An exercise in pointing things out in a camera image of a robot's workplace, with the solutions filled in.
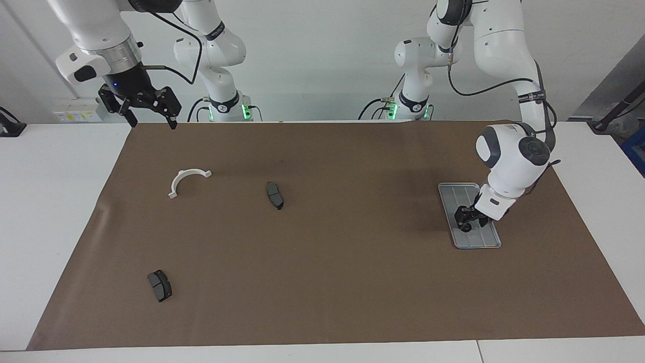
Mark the dark grey brake pad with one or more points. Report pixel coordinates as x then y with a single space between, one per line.
274 195
159 286

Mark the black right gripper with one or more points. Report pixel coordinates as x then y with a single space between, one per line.
132 84

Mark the white curved plastic bracket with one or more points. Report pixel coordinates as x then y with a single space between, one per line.
177 180

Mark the blue box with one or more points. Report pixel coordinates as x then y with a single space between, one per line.
636 154

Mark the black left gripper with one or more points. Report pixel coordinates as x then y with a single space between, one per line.
471 212

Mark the brown table mat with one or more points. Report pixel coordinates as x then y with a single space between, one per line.
322 282

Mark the grey metal tray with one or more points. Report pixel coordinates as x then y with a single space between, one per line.
484 241

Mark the black table clamp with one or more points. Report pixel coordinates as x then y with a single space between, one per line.
10 128

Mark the black stand pole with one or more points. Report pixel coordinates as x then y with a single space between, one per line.
612 113

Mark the large black bearing gear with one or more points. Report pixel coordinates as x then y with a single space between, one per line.
467 229

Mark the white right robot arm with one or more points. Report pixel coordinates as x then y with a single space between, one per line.
95 25

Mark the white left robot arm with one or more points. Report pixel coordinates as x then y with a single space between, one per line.
504 40

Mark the white wall power strip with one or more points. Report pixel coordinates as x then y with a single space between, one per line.
78 113

